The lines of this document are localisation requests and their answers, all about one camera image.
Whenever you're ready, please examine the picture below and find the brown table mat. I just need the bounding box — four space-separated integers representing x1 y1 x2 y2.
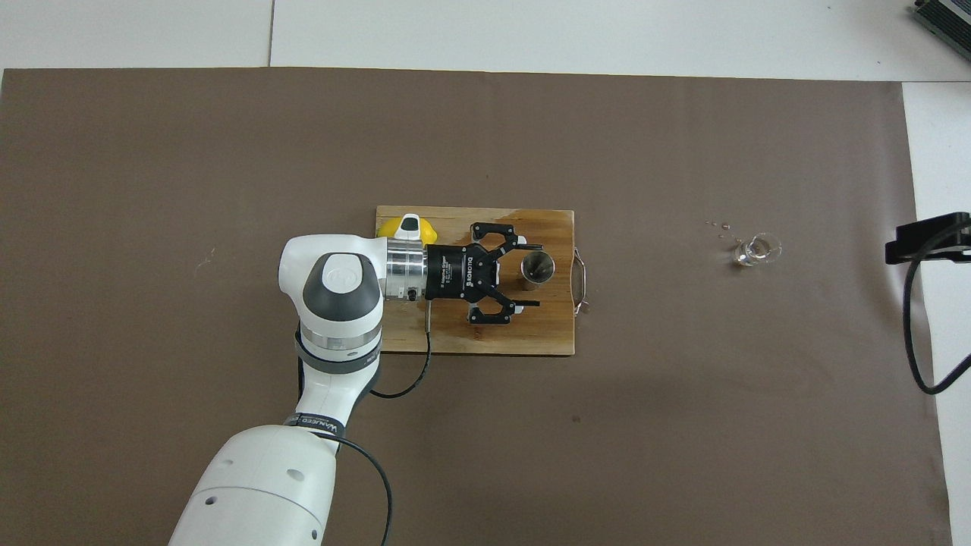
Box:
0 67 954 546

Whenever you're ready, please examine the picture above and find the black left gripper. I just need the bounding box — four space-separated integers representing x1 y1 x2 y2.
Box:
425 221 544 325

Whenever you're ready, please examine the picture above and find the yellow lemon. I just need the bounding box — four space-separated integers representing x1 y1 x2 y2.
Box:
379 218 438 243

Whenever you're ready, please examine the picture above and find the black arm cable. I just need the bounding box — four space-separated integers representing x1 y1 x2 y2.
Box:
903 226 971 396
334 298 433 546

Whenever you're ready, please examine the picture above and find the steel double jigger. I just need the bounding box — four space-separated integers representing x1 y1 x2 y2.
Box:
520 252 556 293

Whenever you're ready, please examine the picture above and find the dark device top corner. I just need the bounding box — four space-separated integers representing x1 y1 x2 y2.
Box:
913 0 971 42

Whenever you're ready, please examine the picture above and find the small clear glass cup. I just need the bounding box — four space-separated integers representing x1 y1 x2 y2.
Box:
731 232 783 268

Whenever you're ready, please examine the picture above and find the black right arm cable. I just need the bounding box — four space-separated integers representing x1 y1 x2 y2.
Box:
903 226 971 396

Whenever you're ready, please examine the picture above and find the wooden cutting board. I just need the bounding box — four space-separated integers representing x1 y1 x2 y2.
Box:
369 206 589 357

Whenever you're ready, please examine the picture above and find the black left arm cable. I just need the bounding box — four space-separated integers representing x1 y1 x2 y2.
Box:
334 298 433 546

